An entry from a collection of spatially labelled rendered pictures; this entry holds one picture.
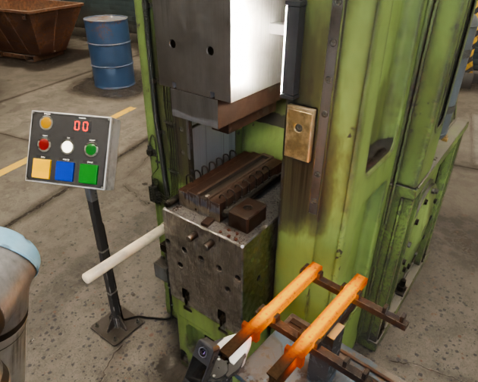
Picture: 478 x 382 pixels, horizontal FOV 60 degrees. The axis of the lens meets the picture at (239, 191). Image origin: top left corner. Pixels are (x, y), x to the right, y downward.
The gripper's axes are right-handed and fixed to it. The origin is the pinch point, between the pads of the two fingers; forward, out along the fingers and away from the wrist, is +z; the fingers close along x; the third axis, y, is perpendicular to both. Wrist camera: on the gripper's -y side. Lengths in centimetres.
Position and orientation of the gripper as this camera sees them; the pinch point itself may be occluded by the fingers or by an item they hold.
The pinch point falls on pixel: (244, 336)
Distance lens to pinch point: 104.9
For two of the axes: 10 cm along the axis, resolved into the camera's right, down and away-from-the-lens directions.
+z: 6.5, -3.9, 6.6
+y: -0.1, 8.6, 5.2
